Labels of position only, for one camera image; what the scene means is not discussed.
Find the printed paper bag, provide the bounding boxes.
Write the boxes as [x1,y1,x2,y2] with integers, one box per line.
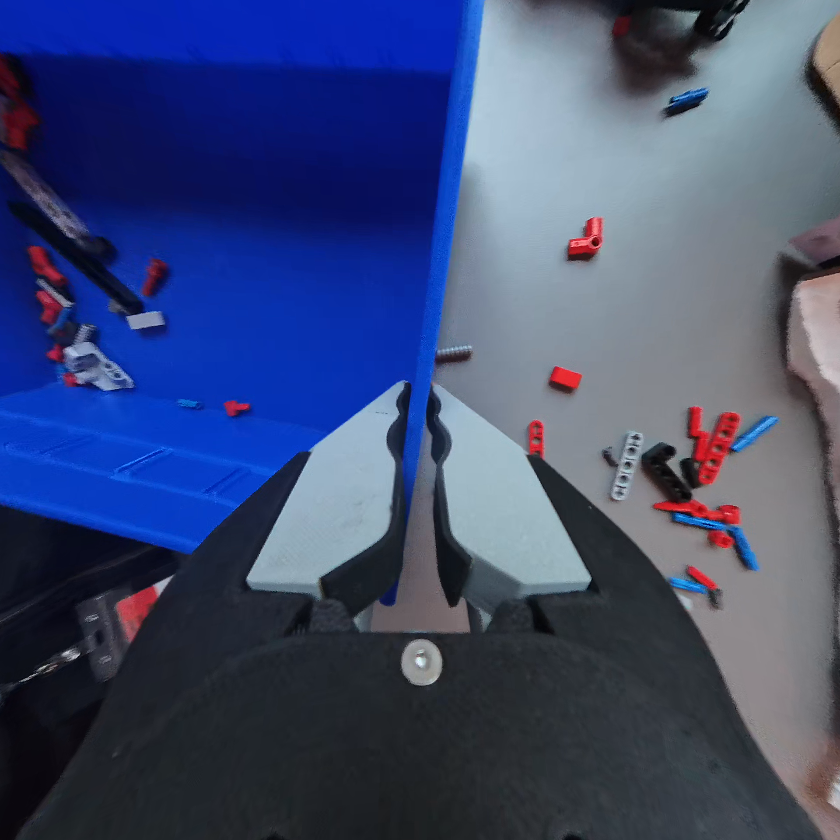
[781,220,840,500]

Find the black grey lego model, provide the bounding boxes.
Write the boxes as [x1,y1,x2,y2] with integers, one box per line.
[612,0,752,40]

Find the grey lego connector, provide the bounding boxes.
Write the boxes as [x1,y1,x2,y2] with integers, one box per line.
[62,341,137,393]

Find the light grey lego beam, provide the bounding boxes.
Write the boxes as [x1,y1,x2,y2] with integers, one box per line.
[610,431,645,501]

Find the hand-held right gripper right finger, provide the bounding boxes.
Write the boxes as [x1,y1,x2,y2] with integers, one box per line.
[428,385,594,626]

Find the black lego beam blue pins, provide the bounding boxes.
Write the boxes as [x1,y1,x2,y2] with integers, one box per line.
[641,443,695,503]

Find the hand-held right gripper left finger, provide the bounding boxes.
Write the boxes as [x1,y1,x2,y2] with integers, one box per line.
[246,382,412,616]

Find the blue plastic bin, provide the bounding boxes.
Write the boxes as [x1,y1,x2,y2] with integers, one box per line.
[0,0,487,605]

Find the red lego connector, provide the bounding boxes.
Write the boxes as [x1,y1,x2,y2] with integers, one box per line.
[567,217,605,261]

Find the grey metal bracket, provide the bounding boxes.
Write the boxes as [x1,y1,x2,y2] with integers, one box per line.
[75,591,126,683]

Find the assorted small lego pieces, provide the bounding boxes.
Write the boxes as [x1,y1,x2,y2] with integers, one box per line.
[0,52,253,417]

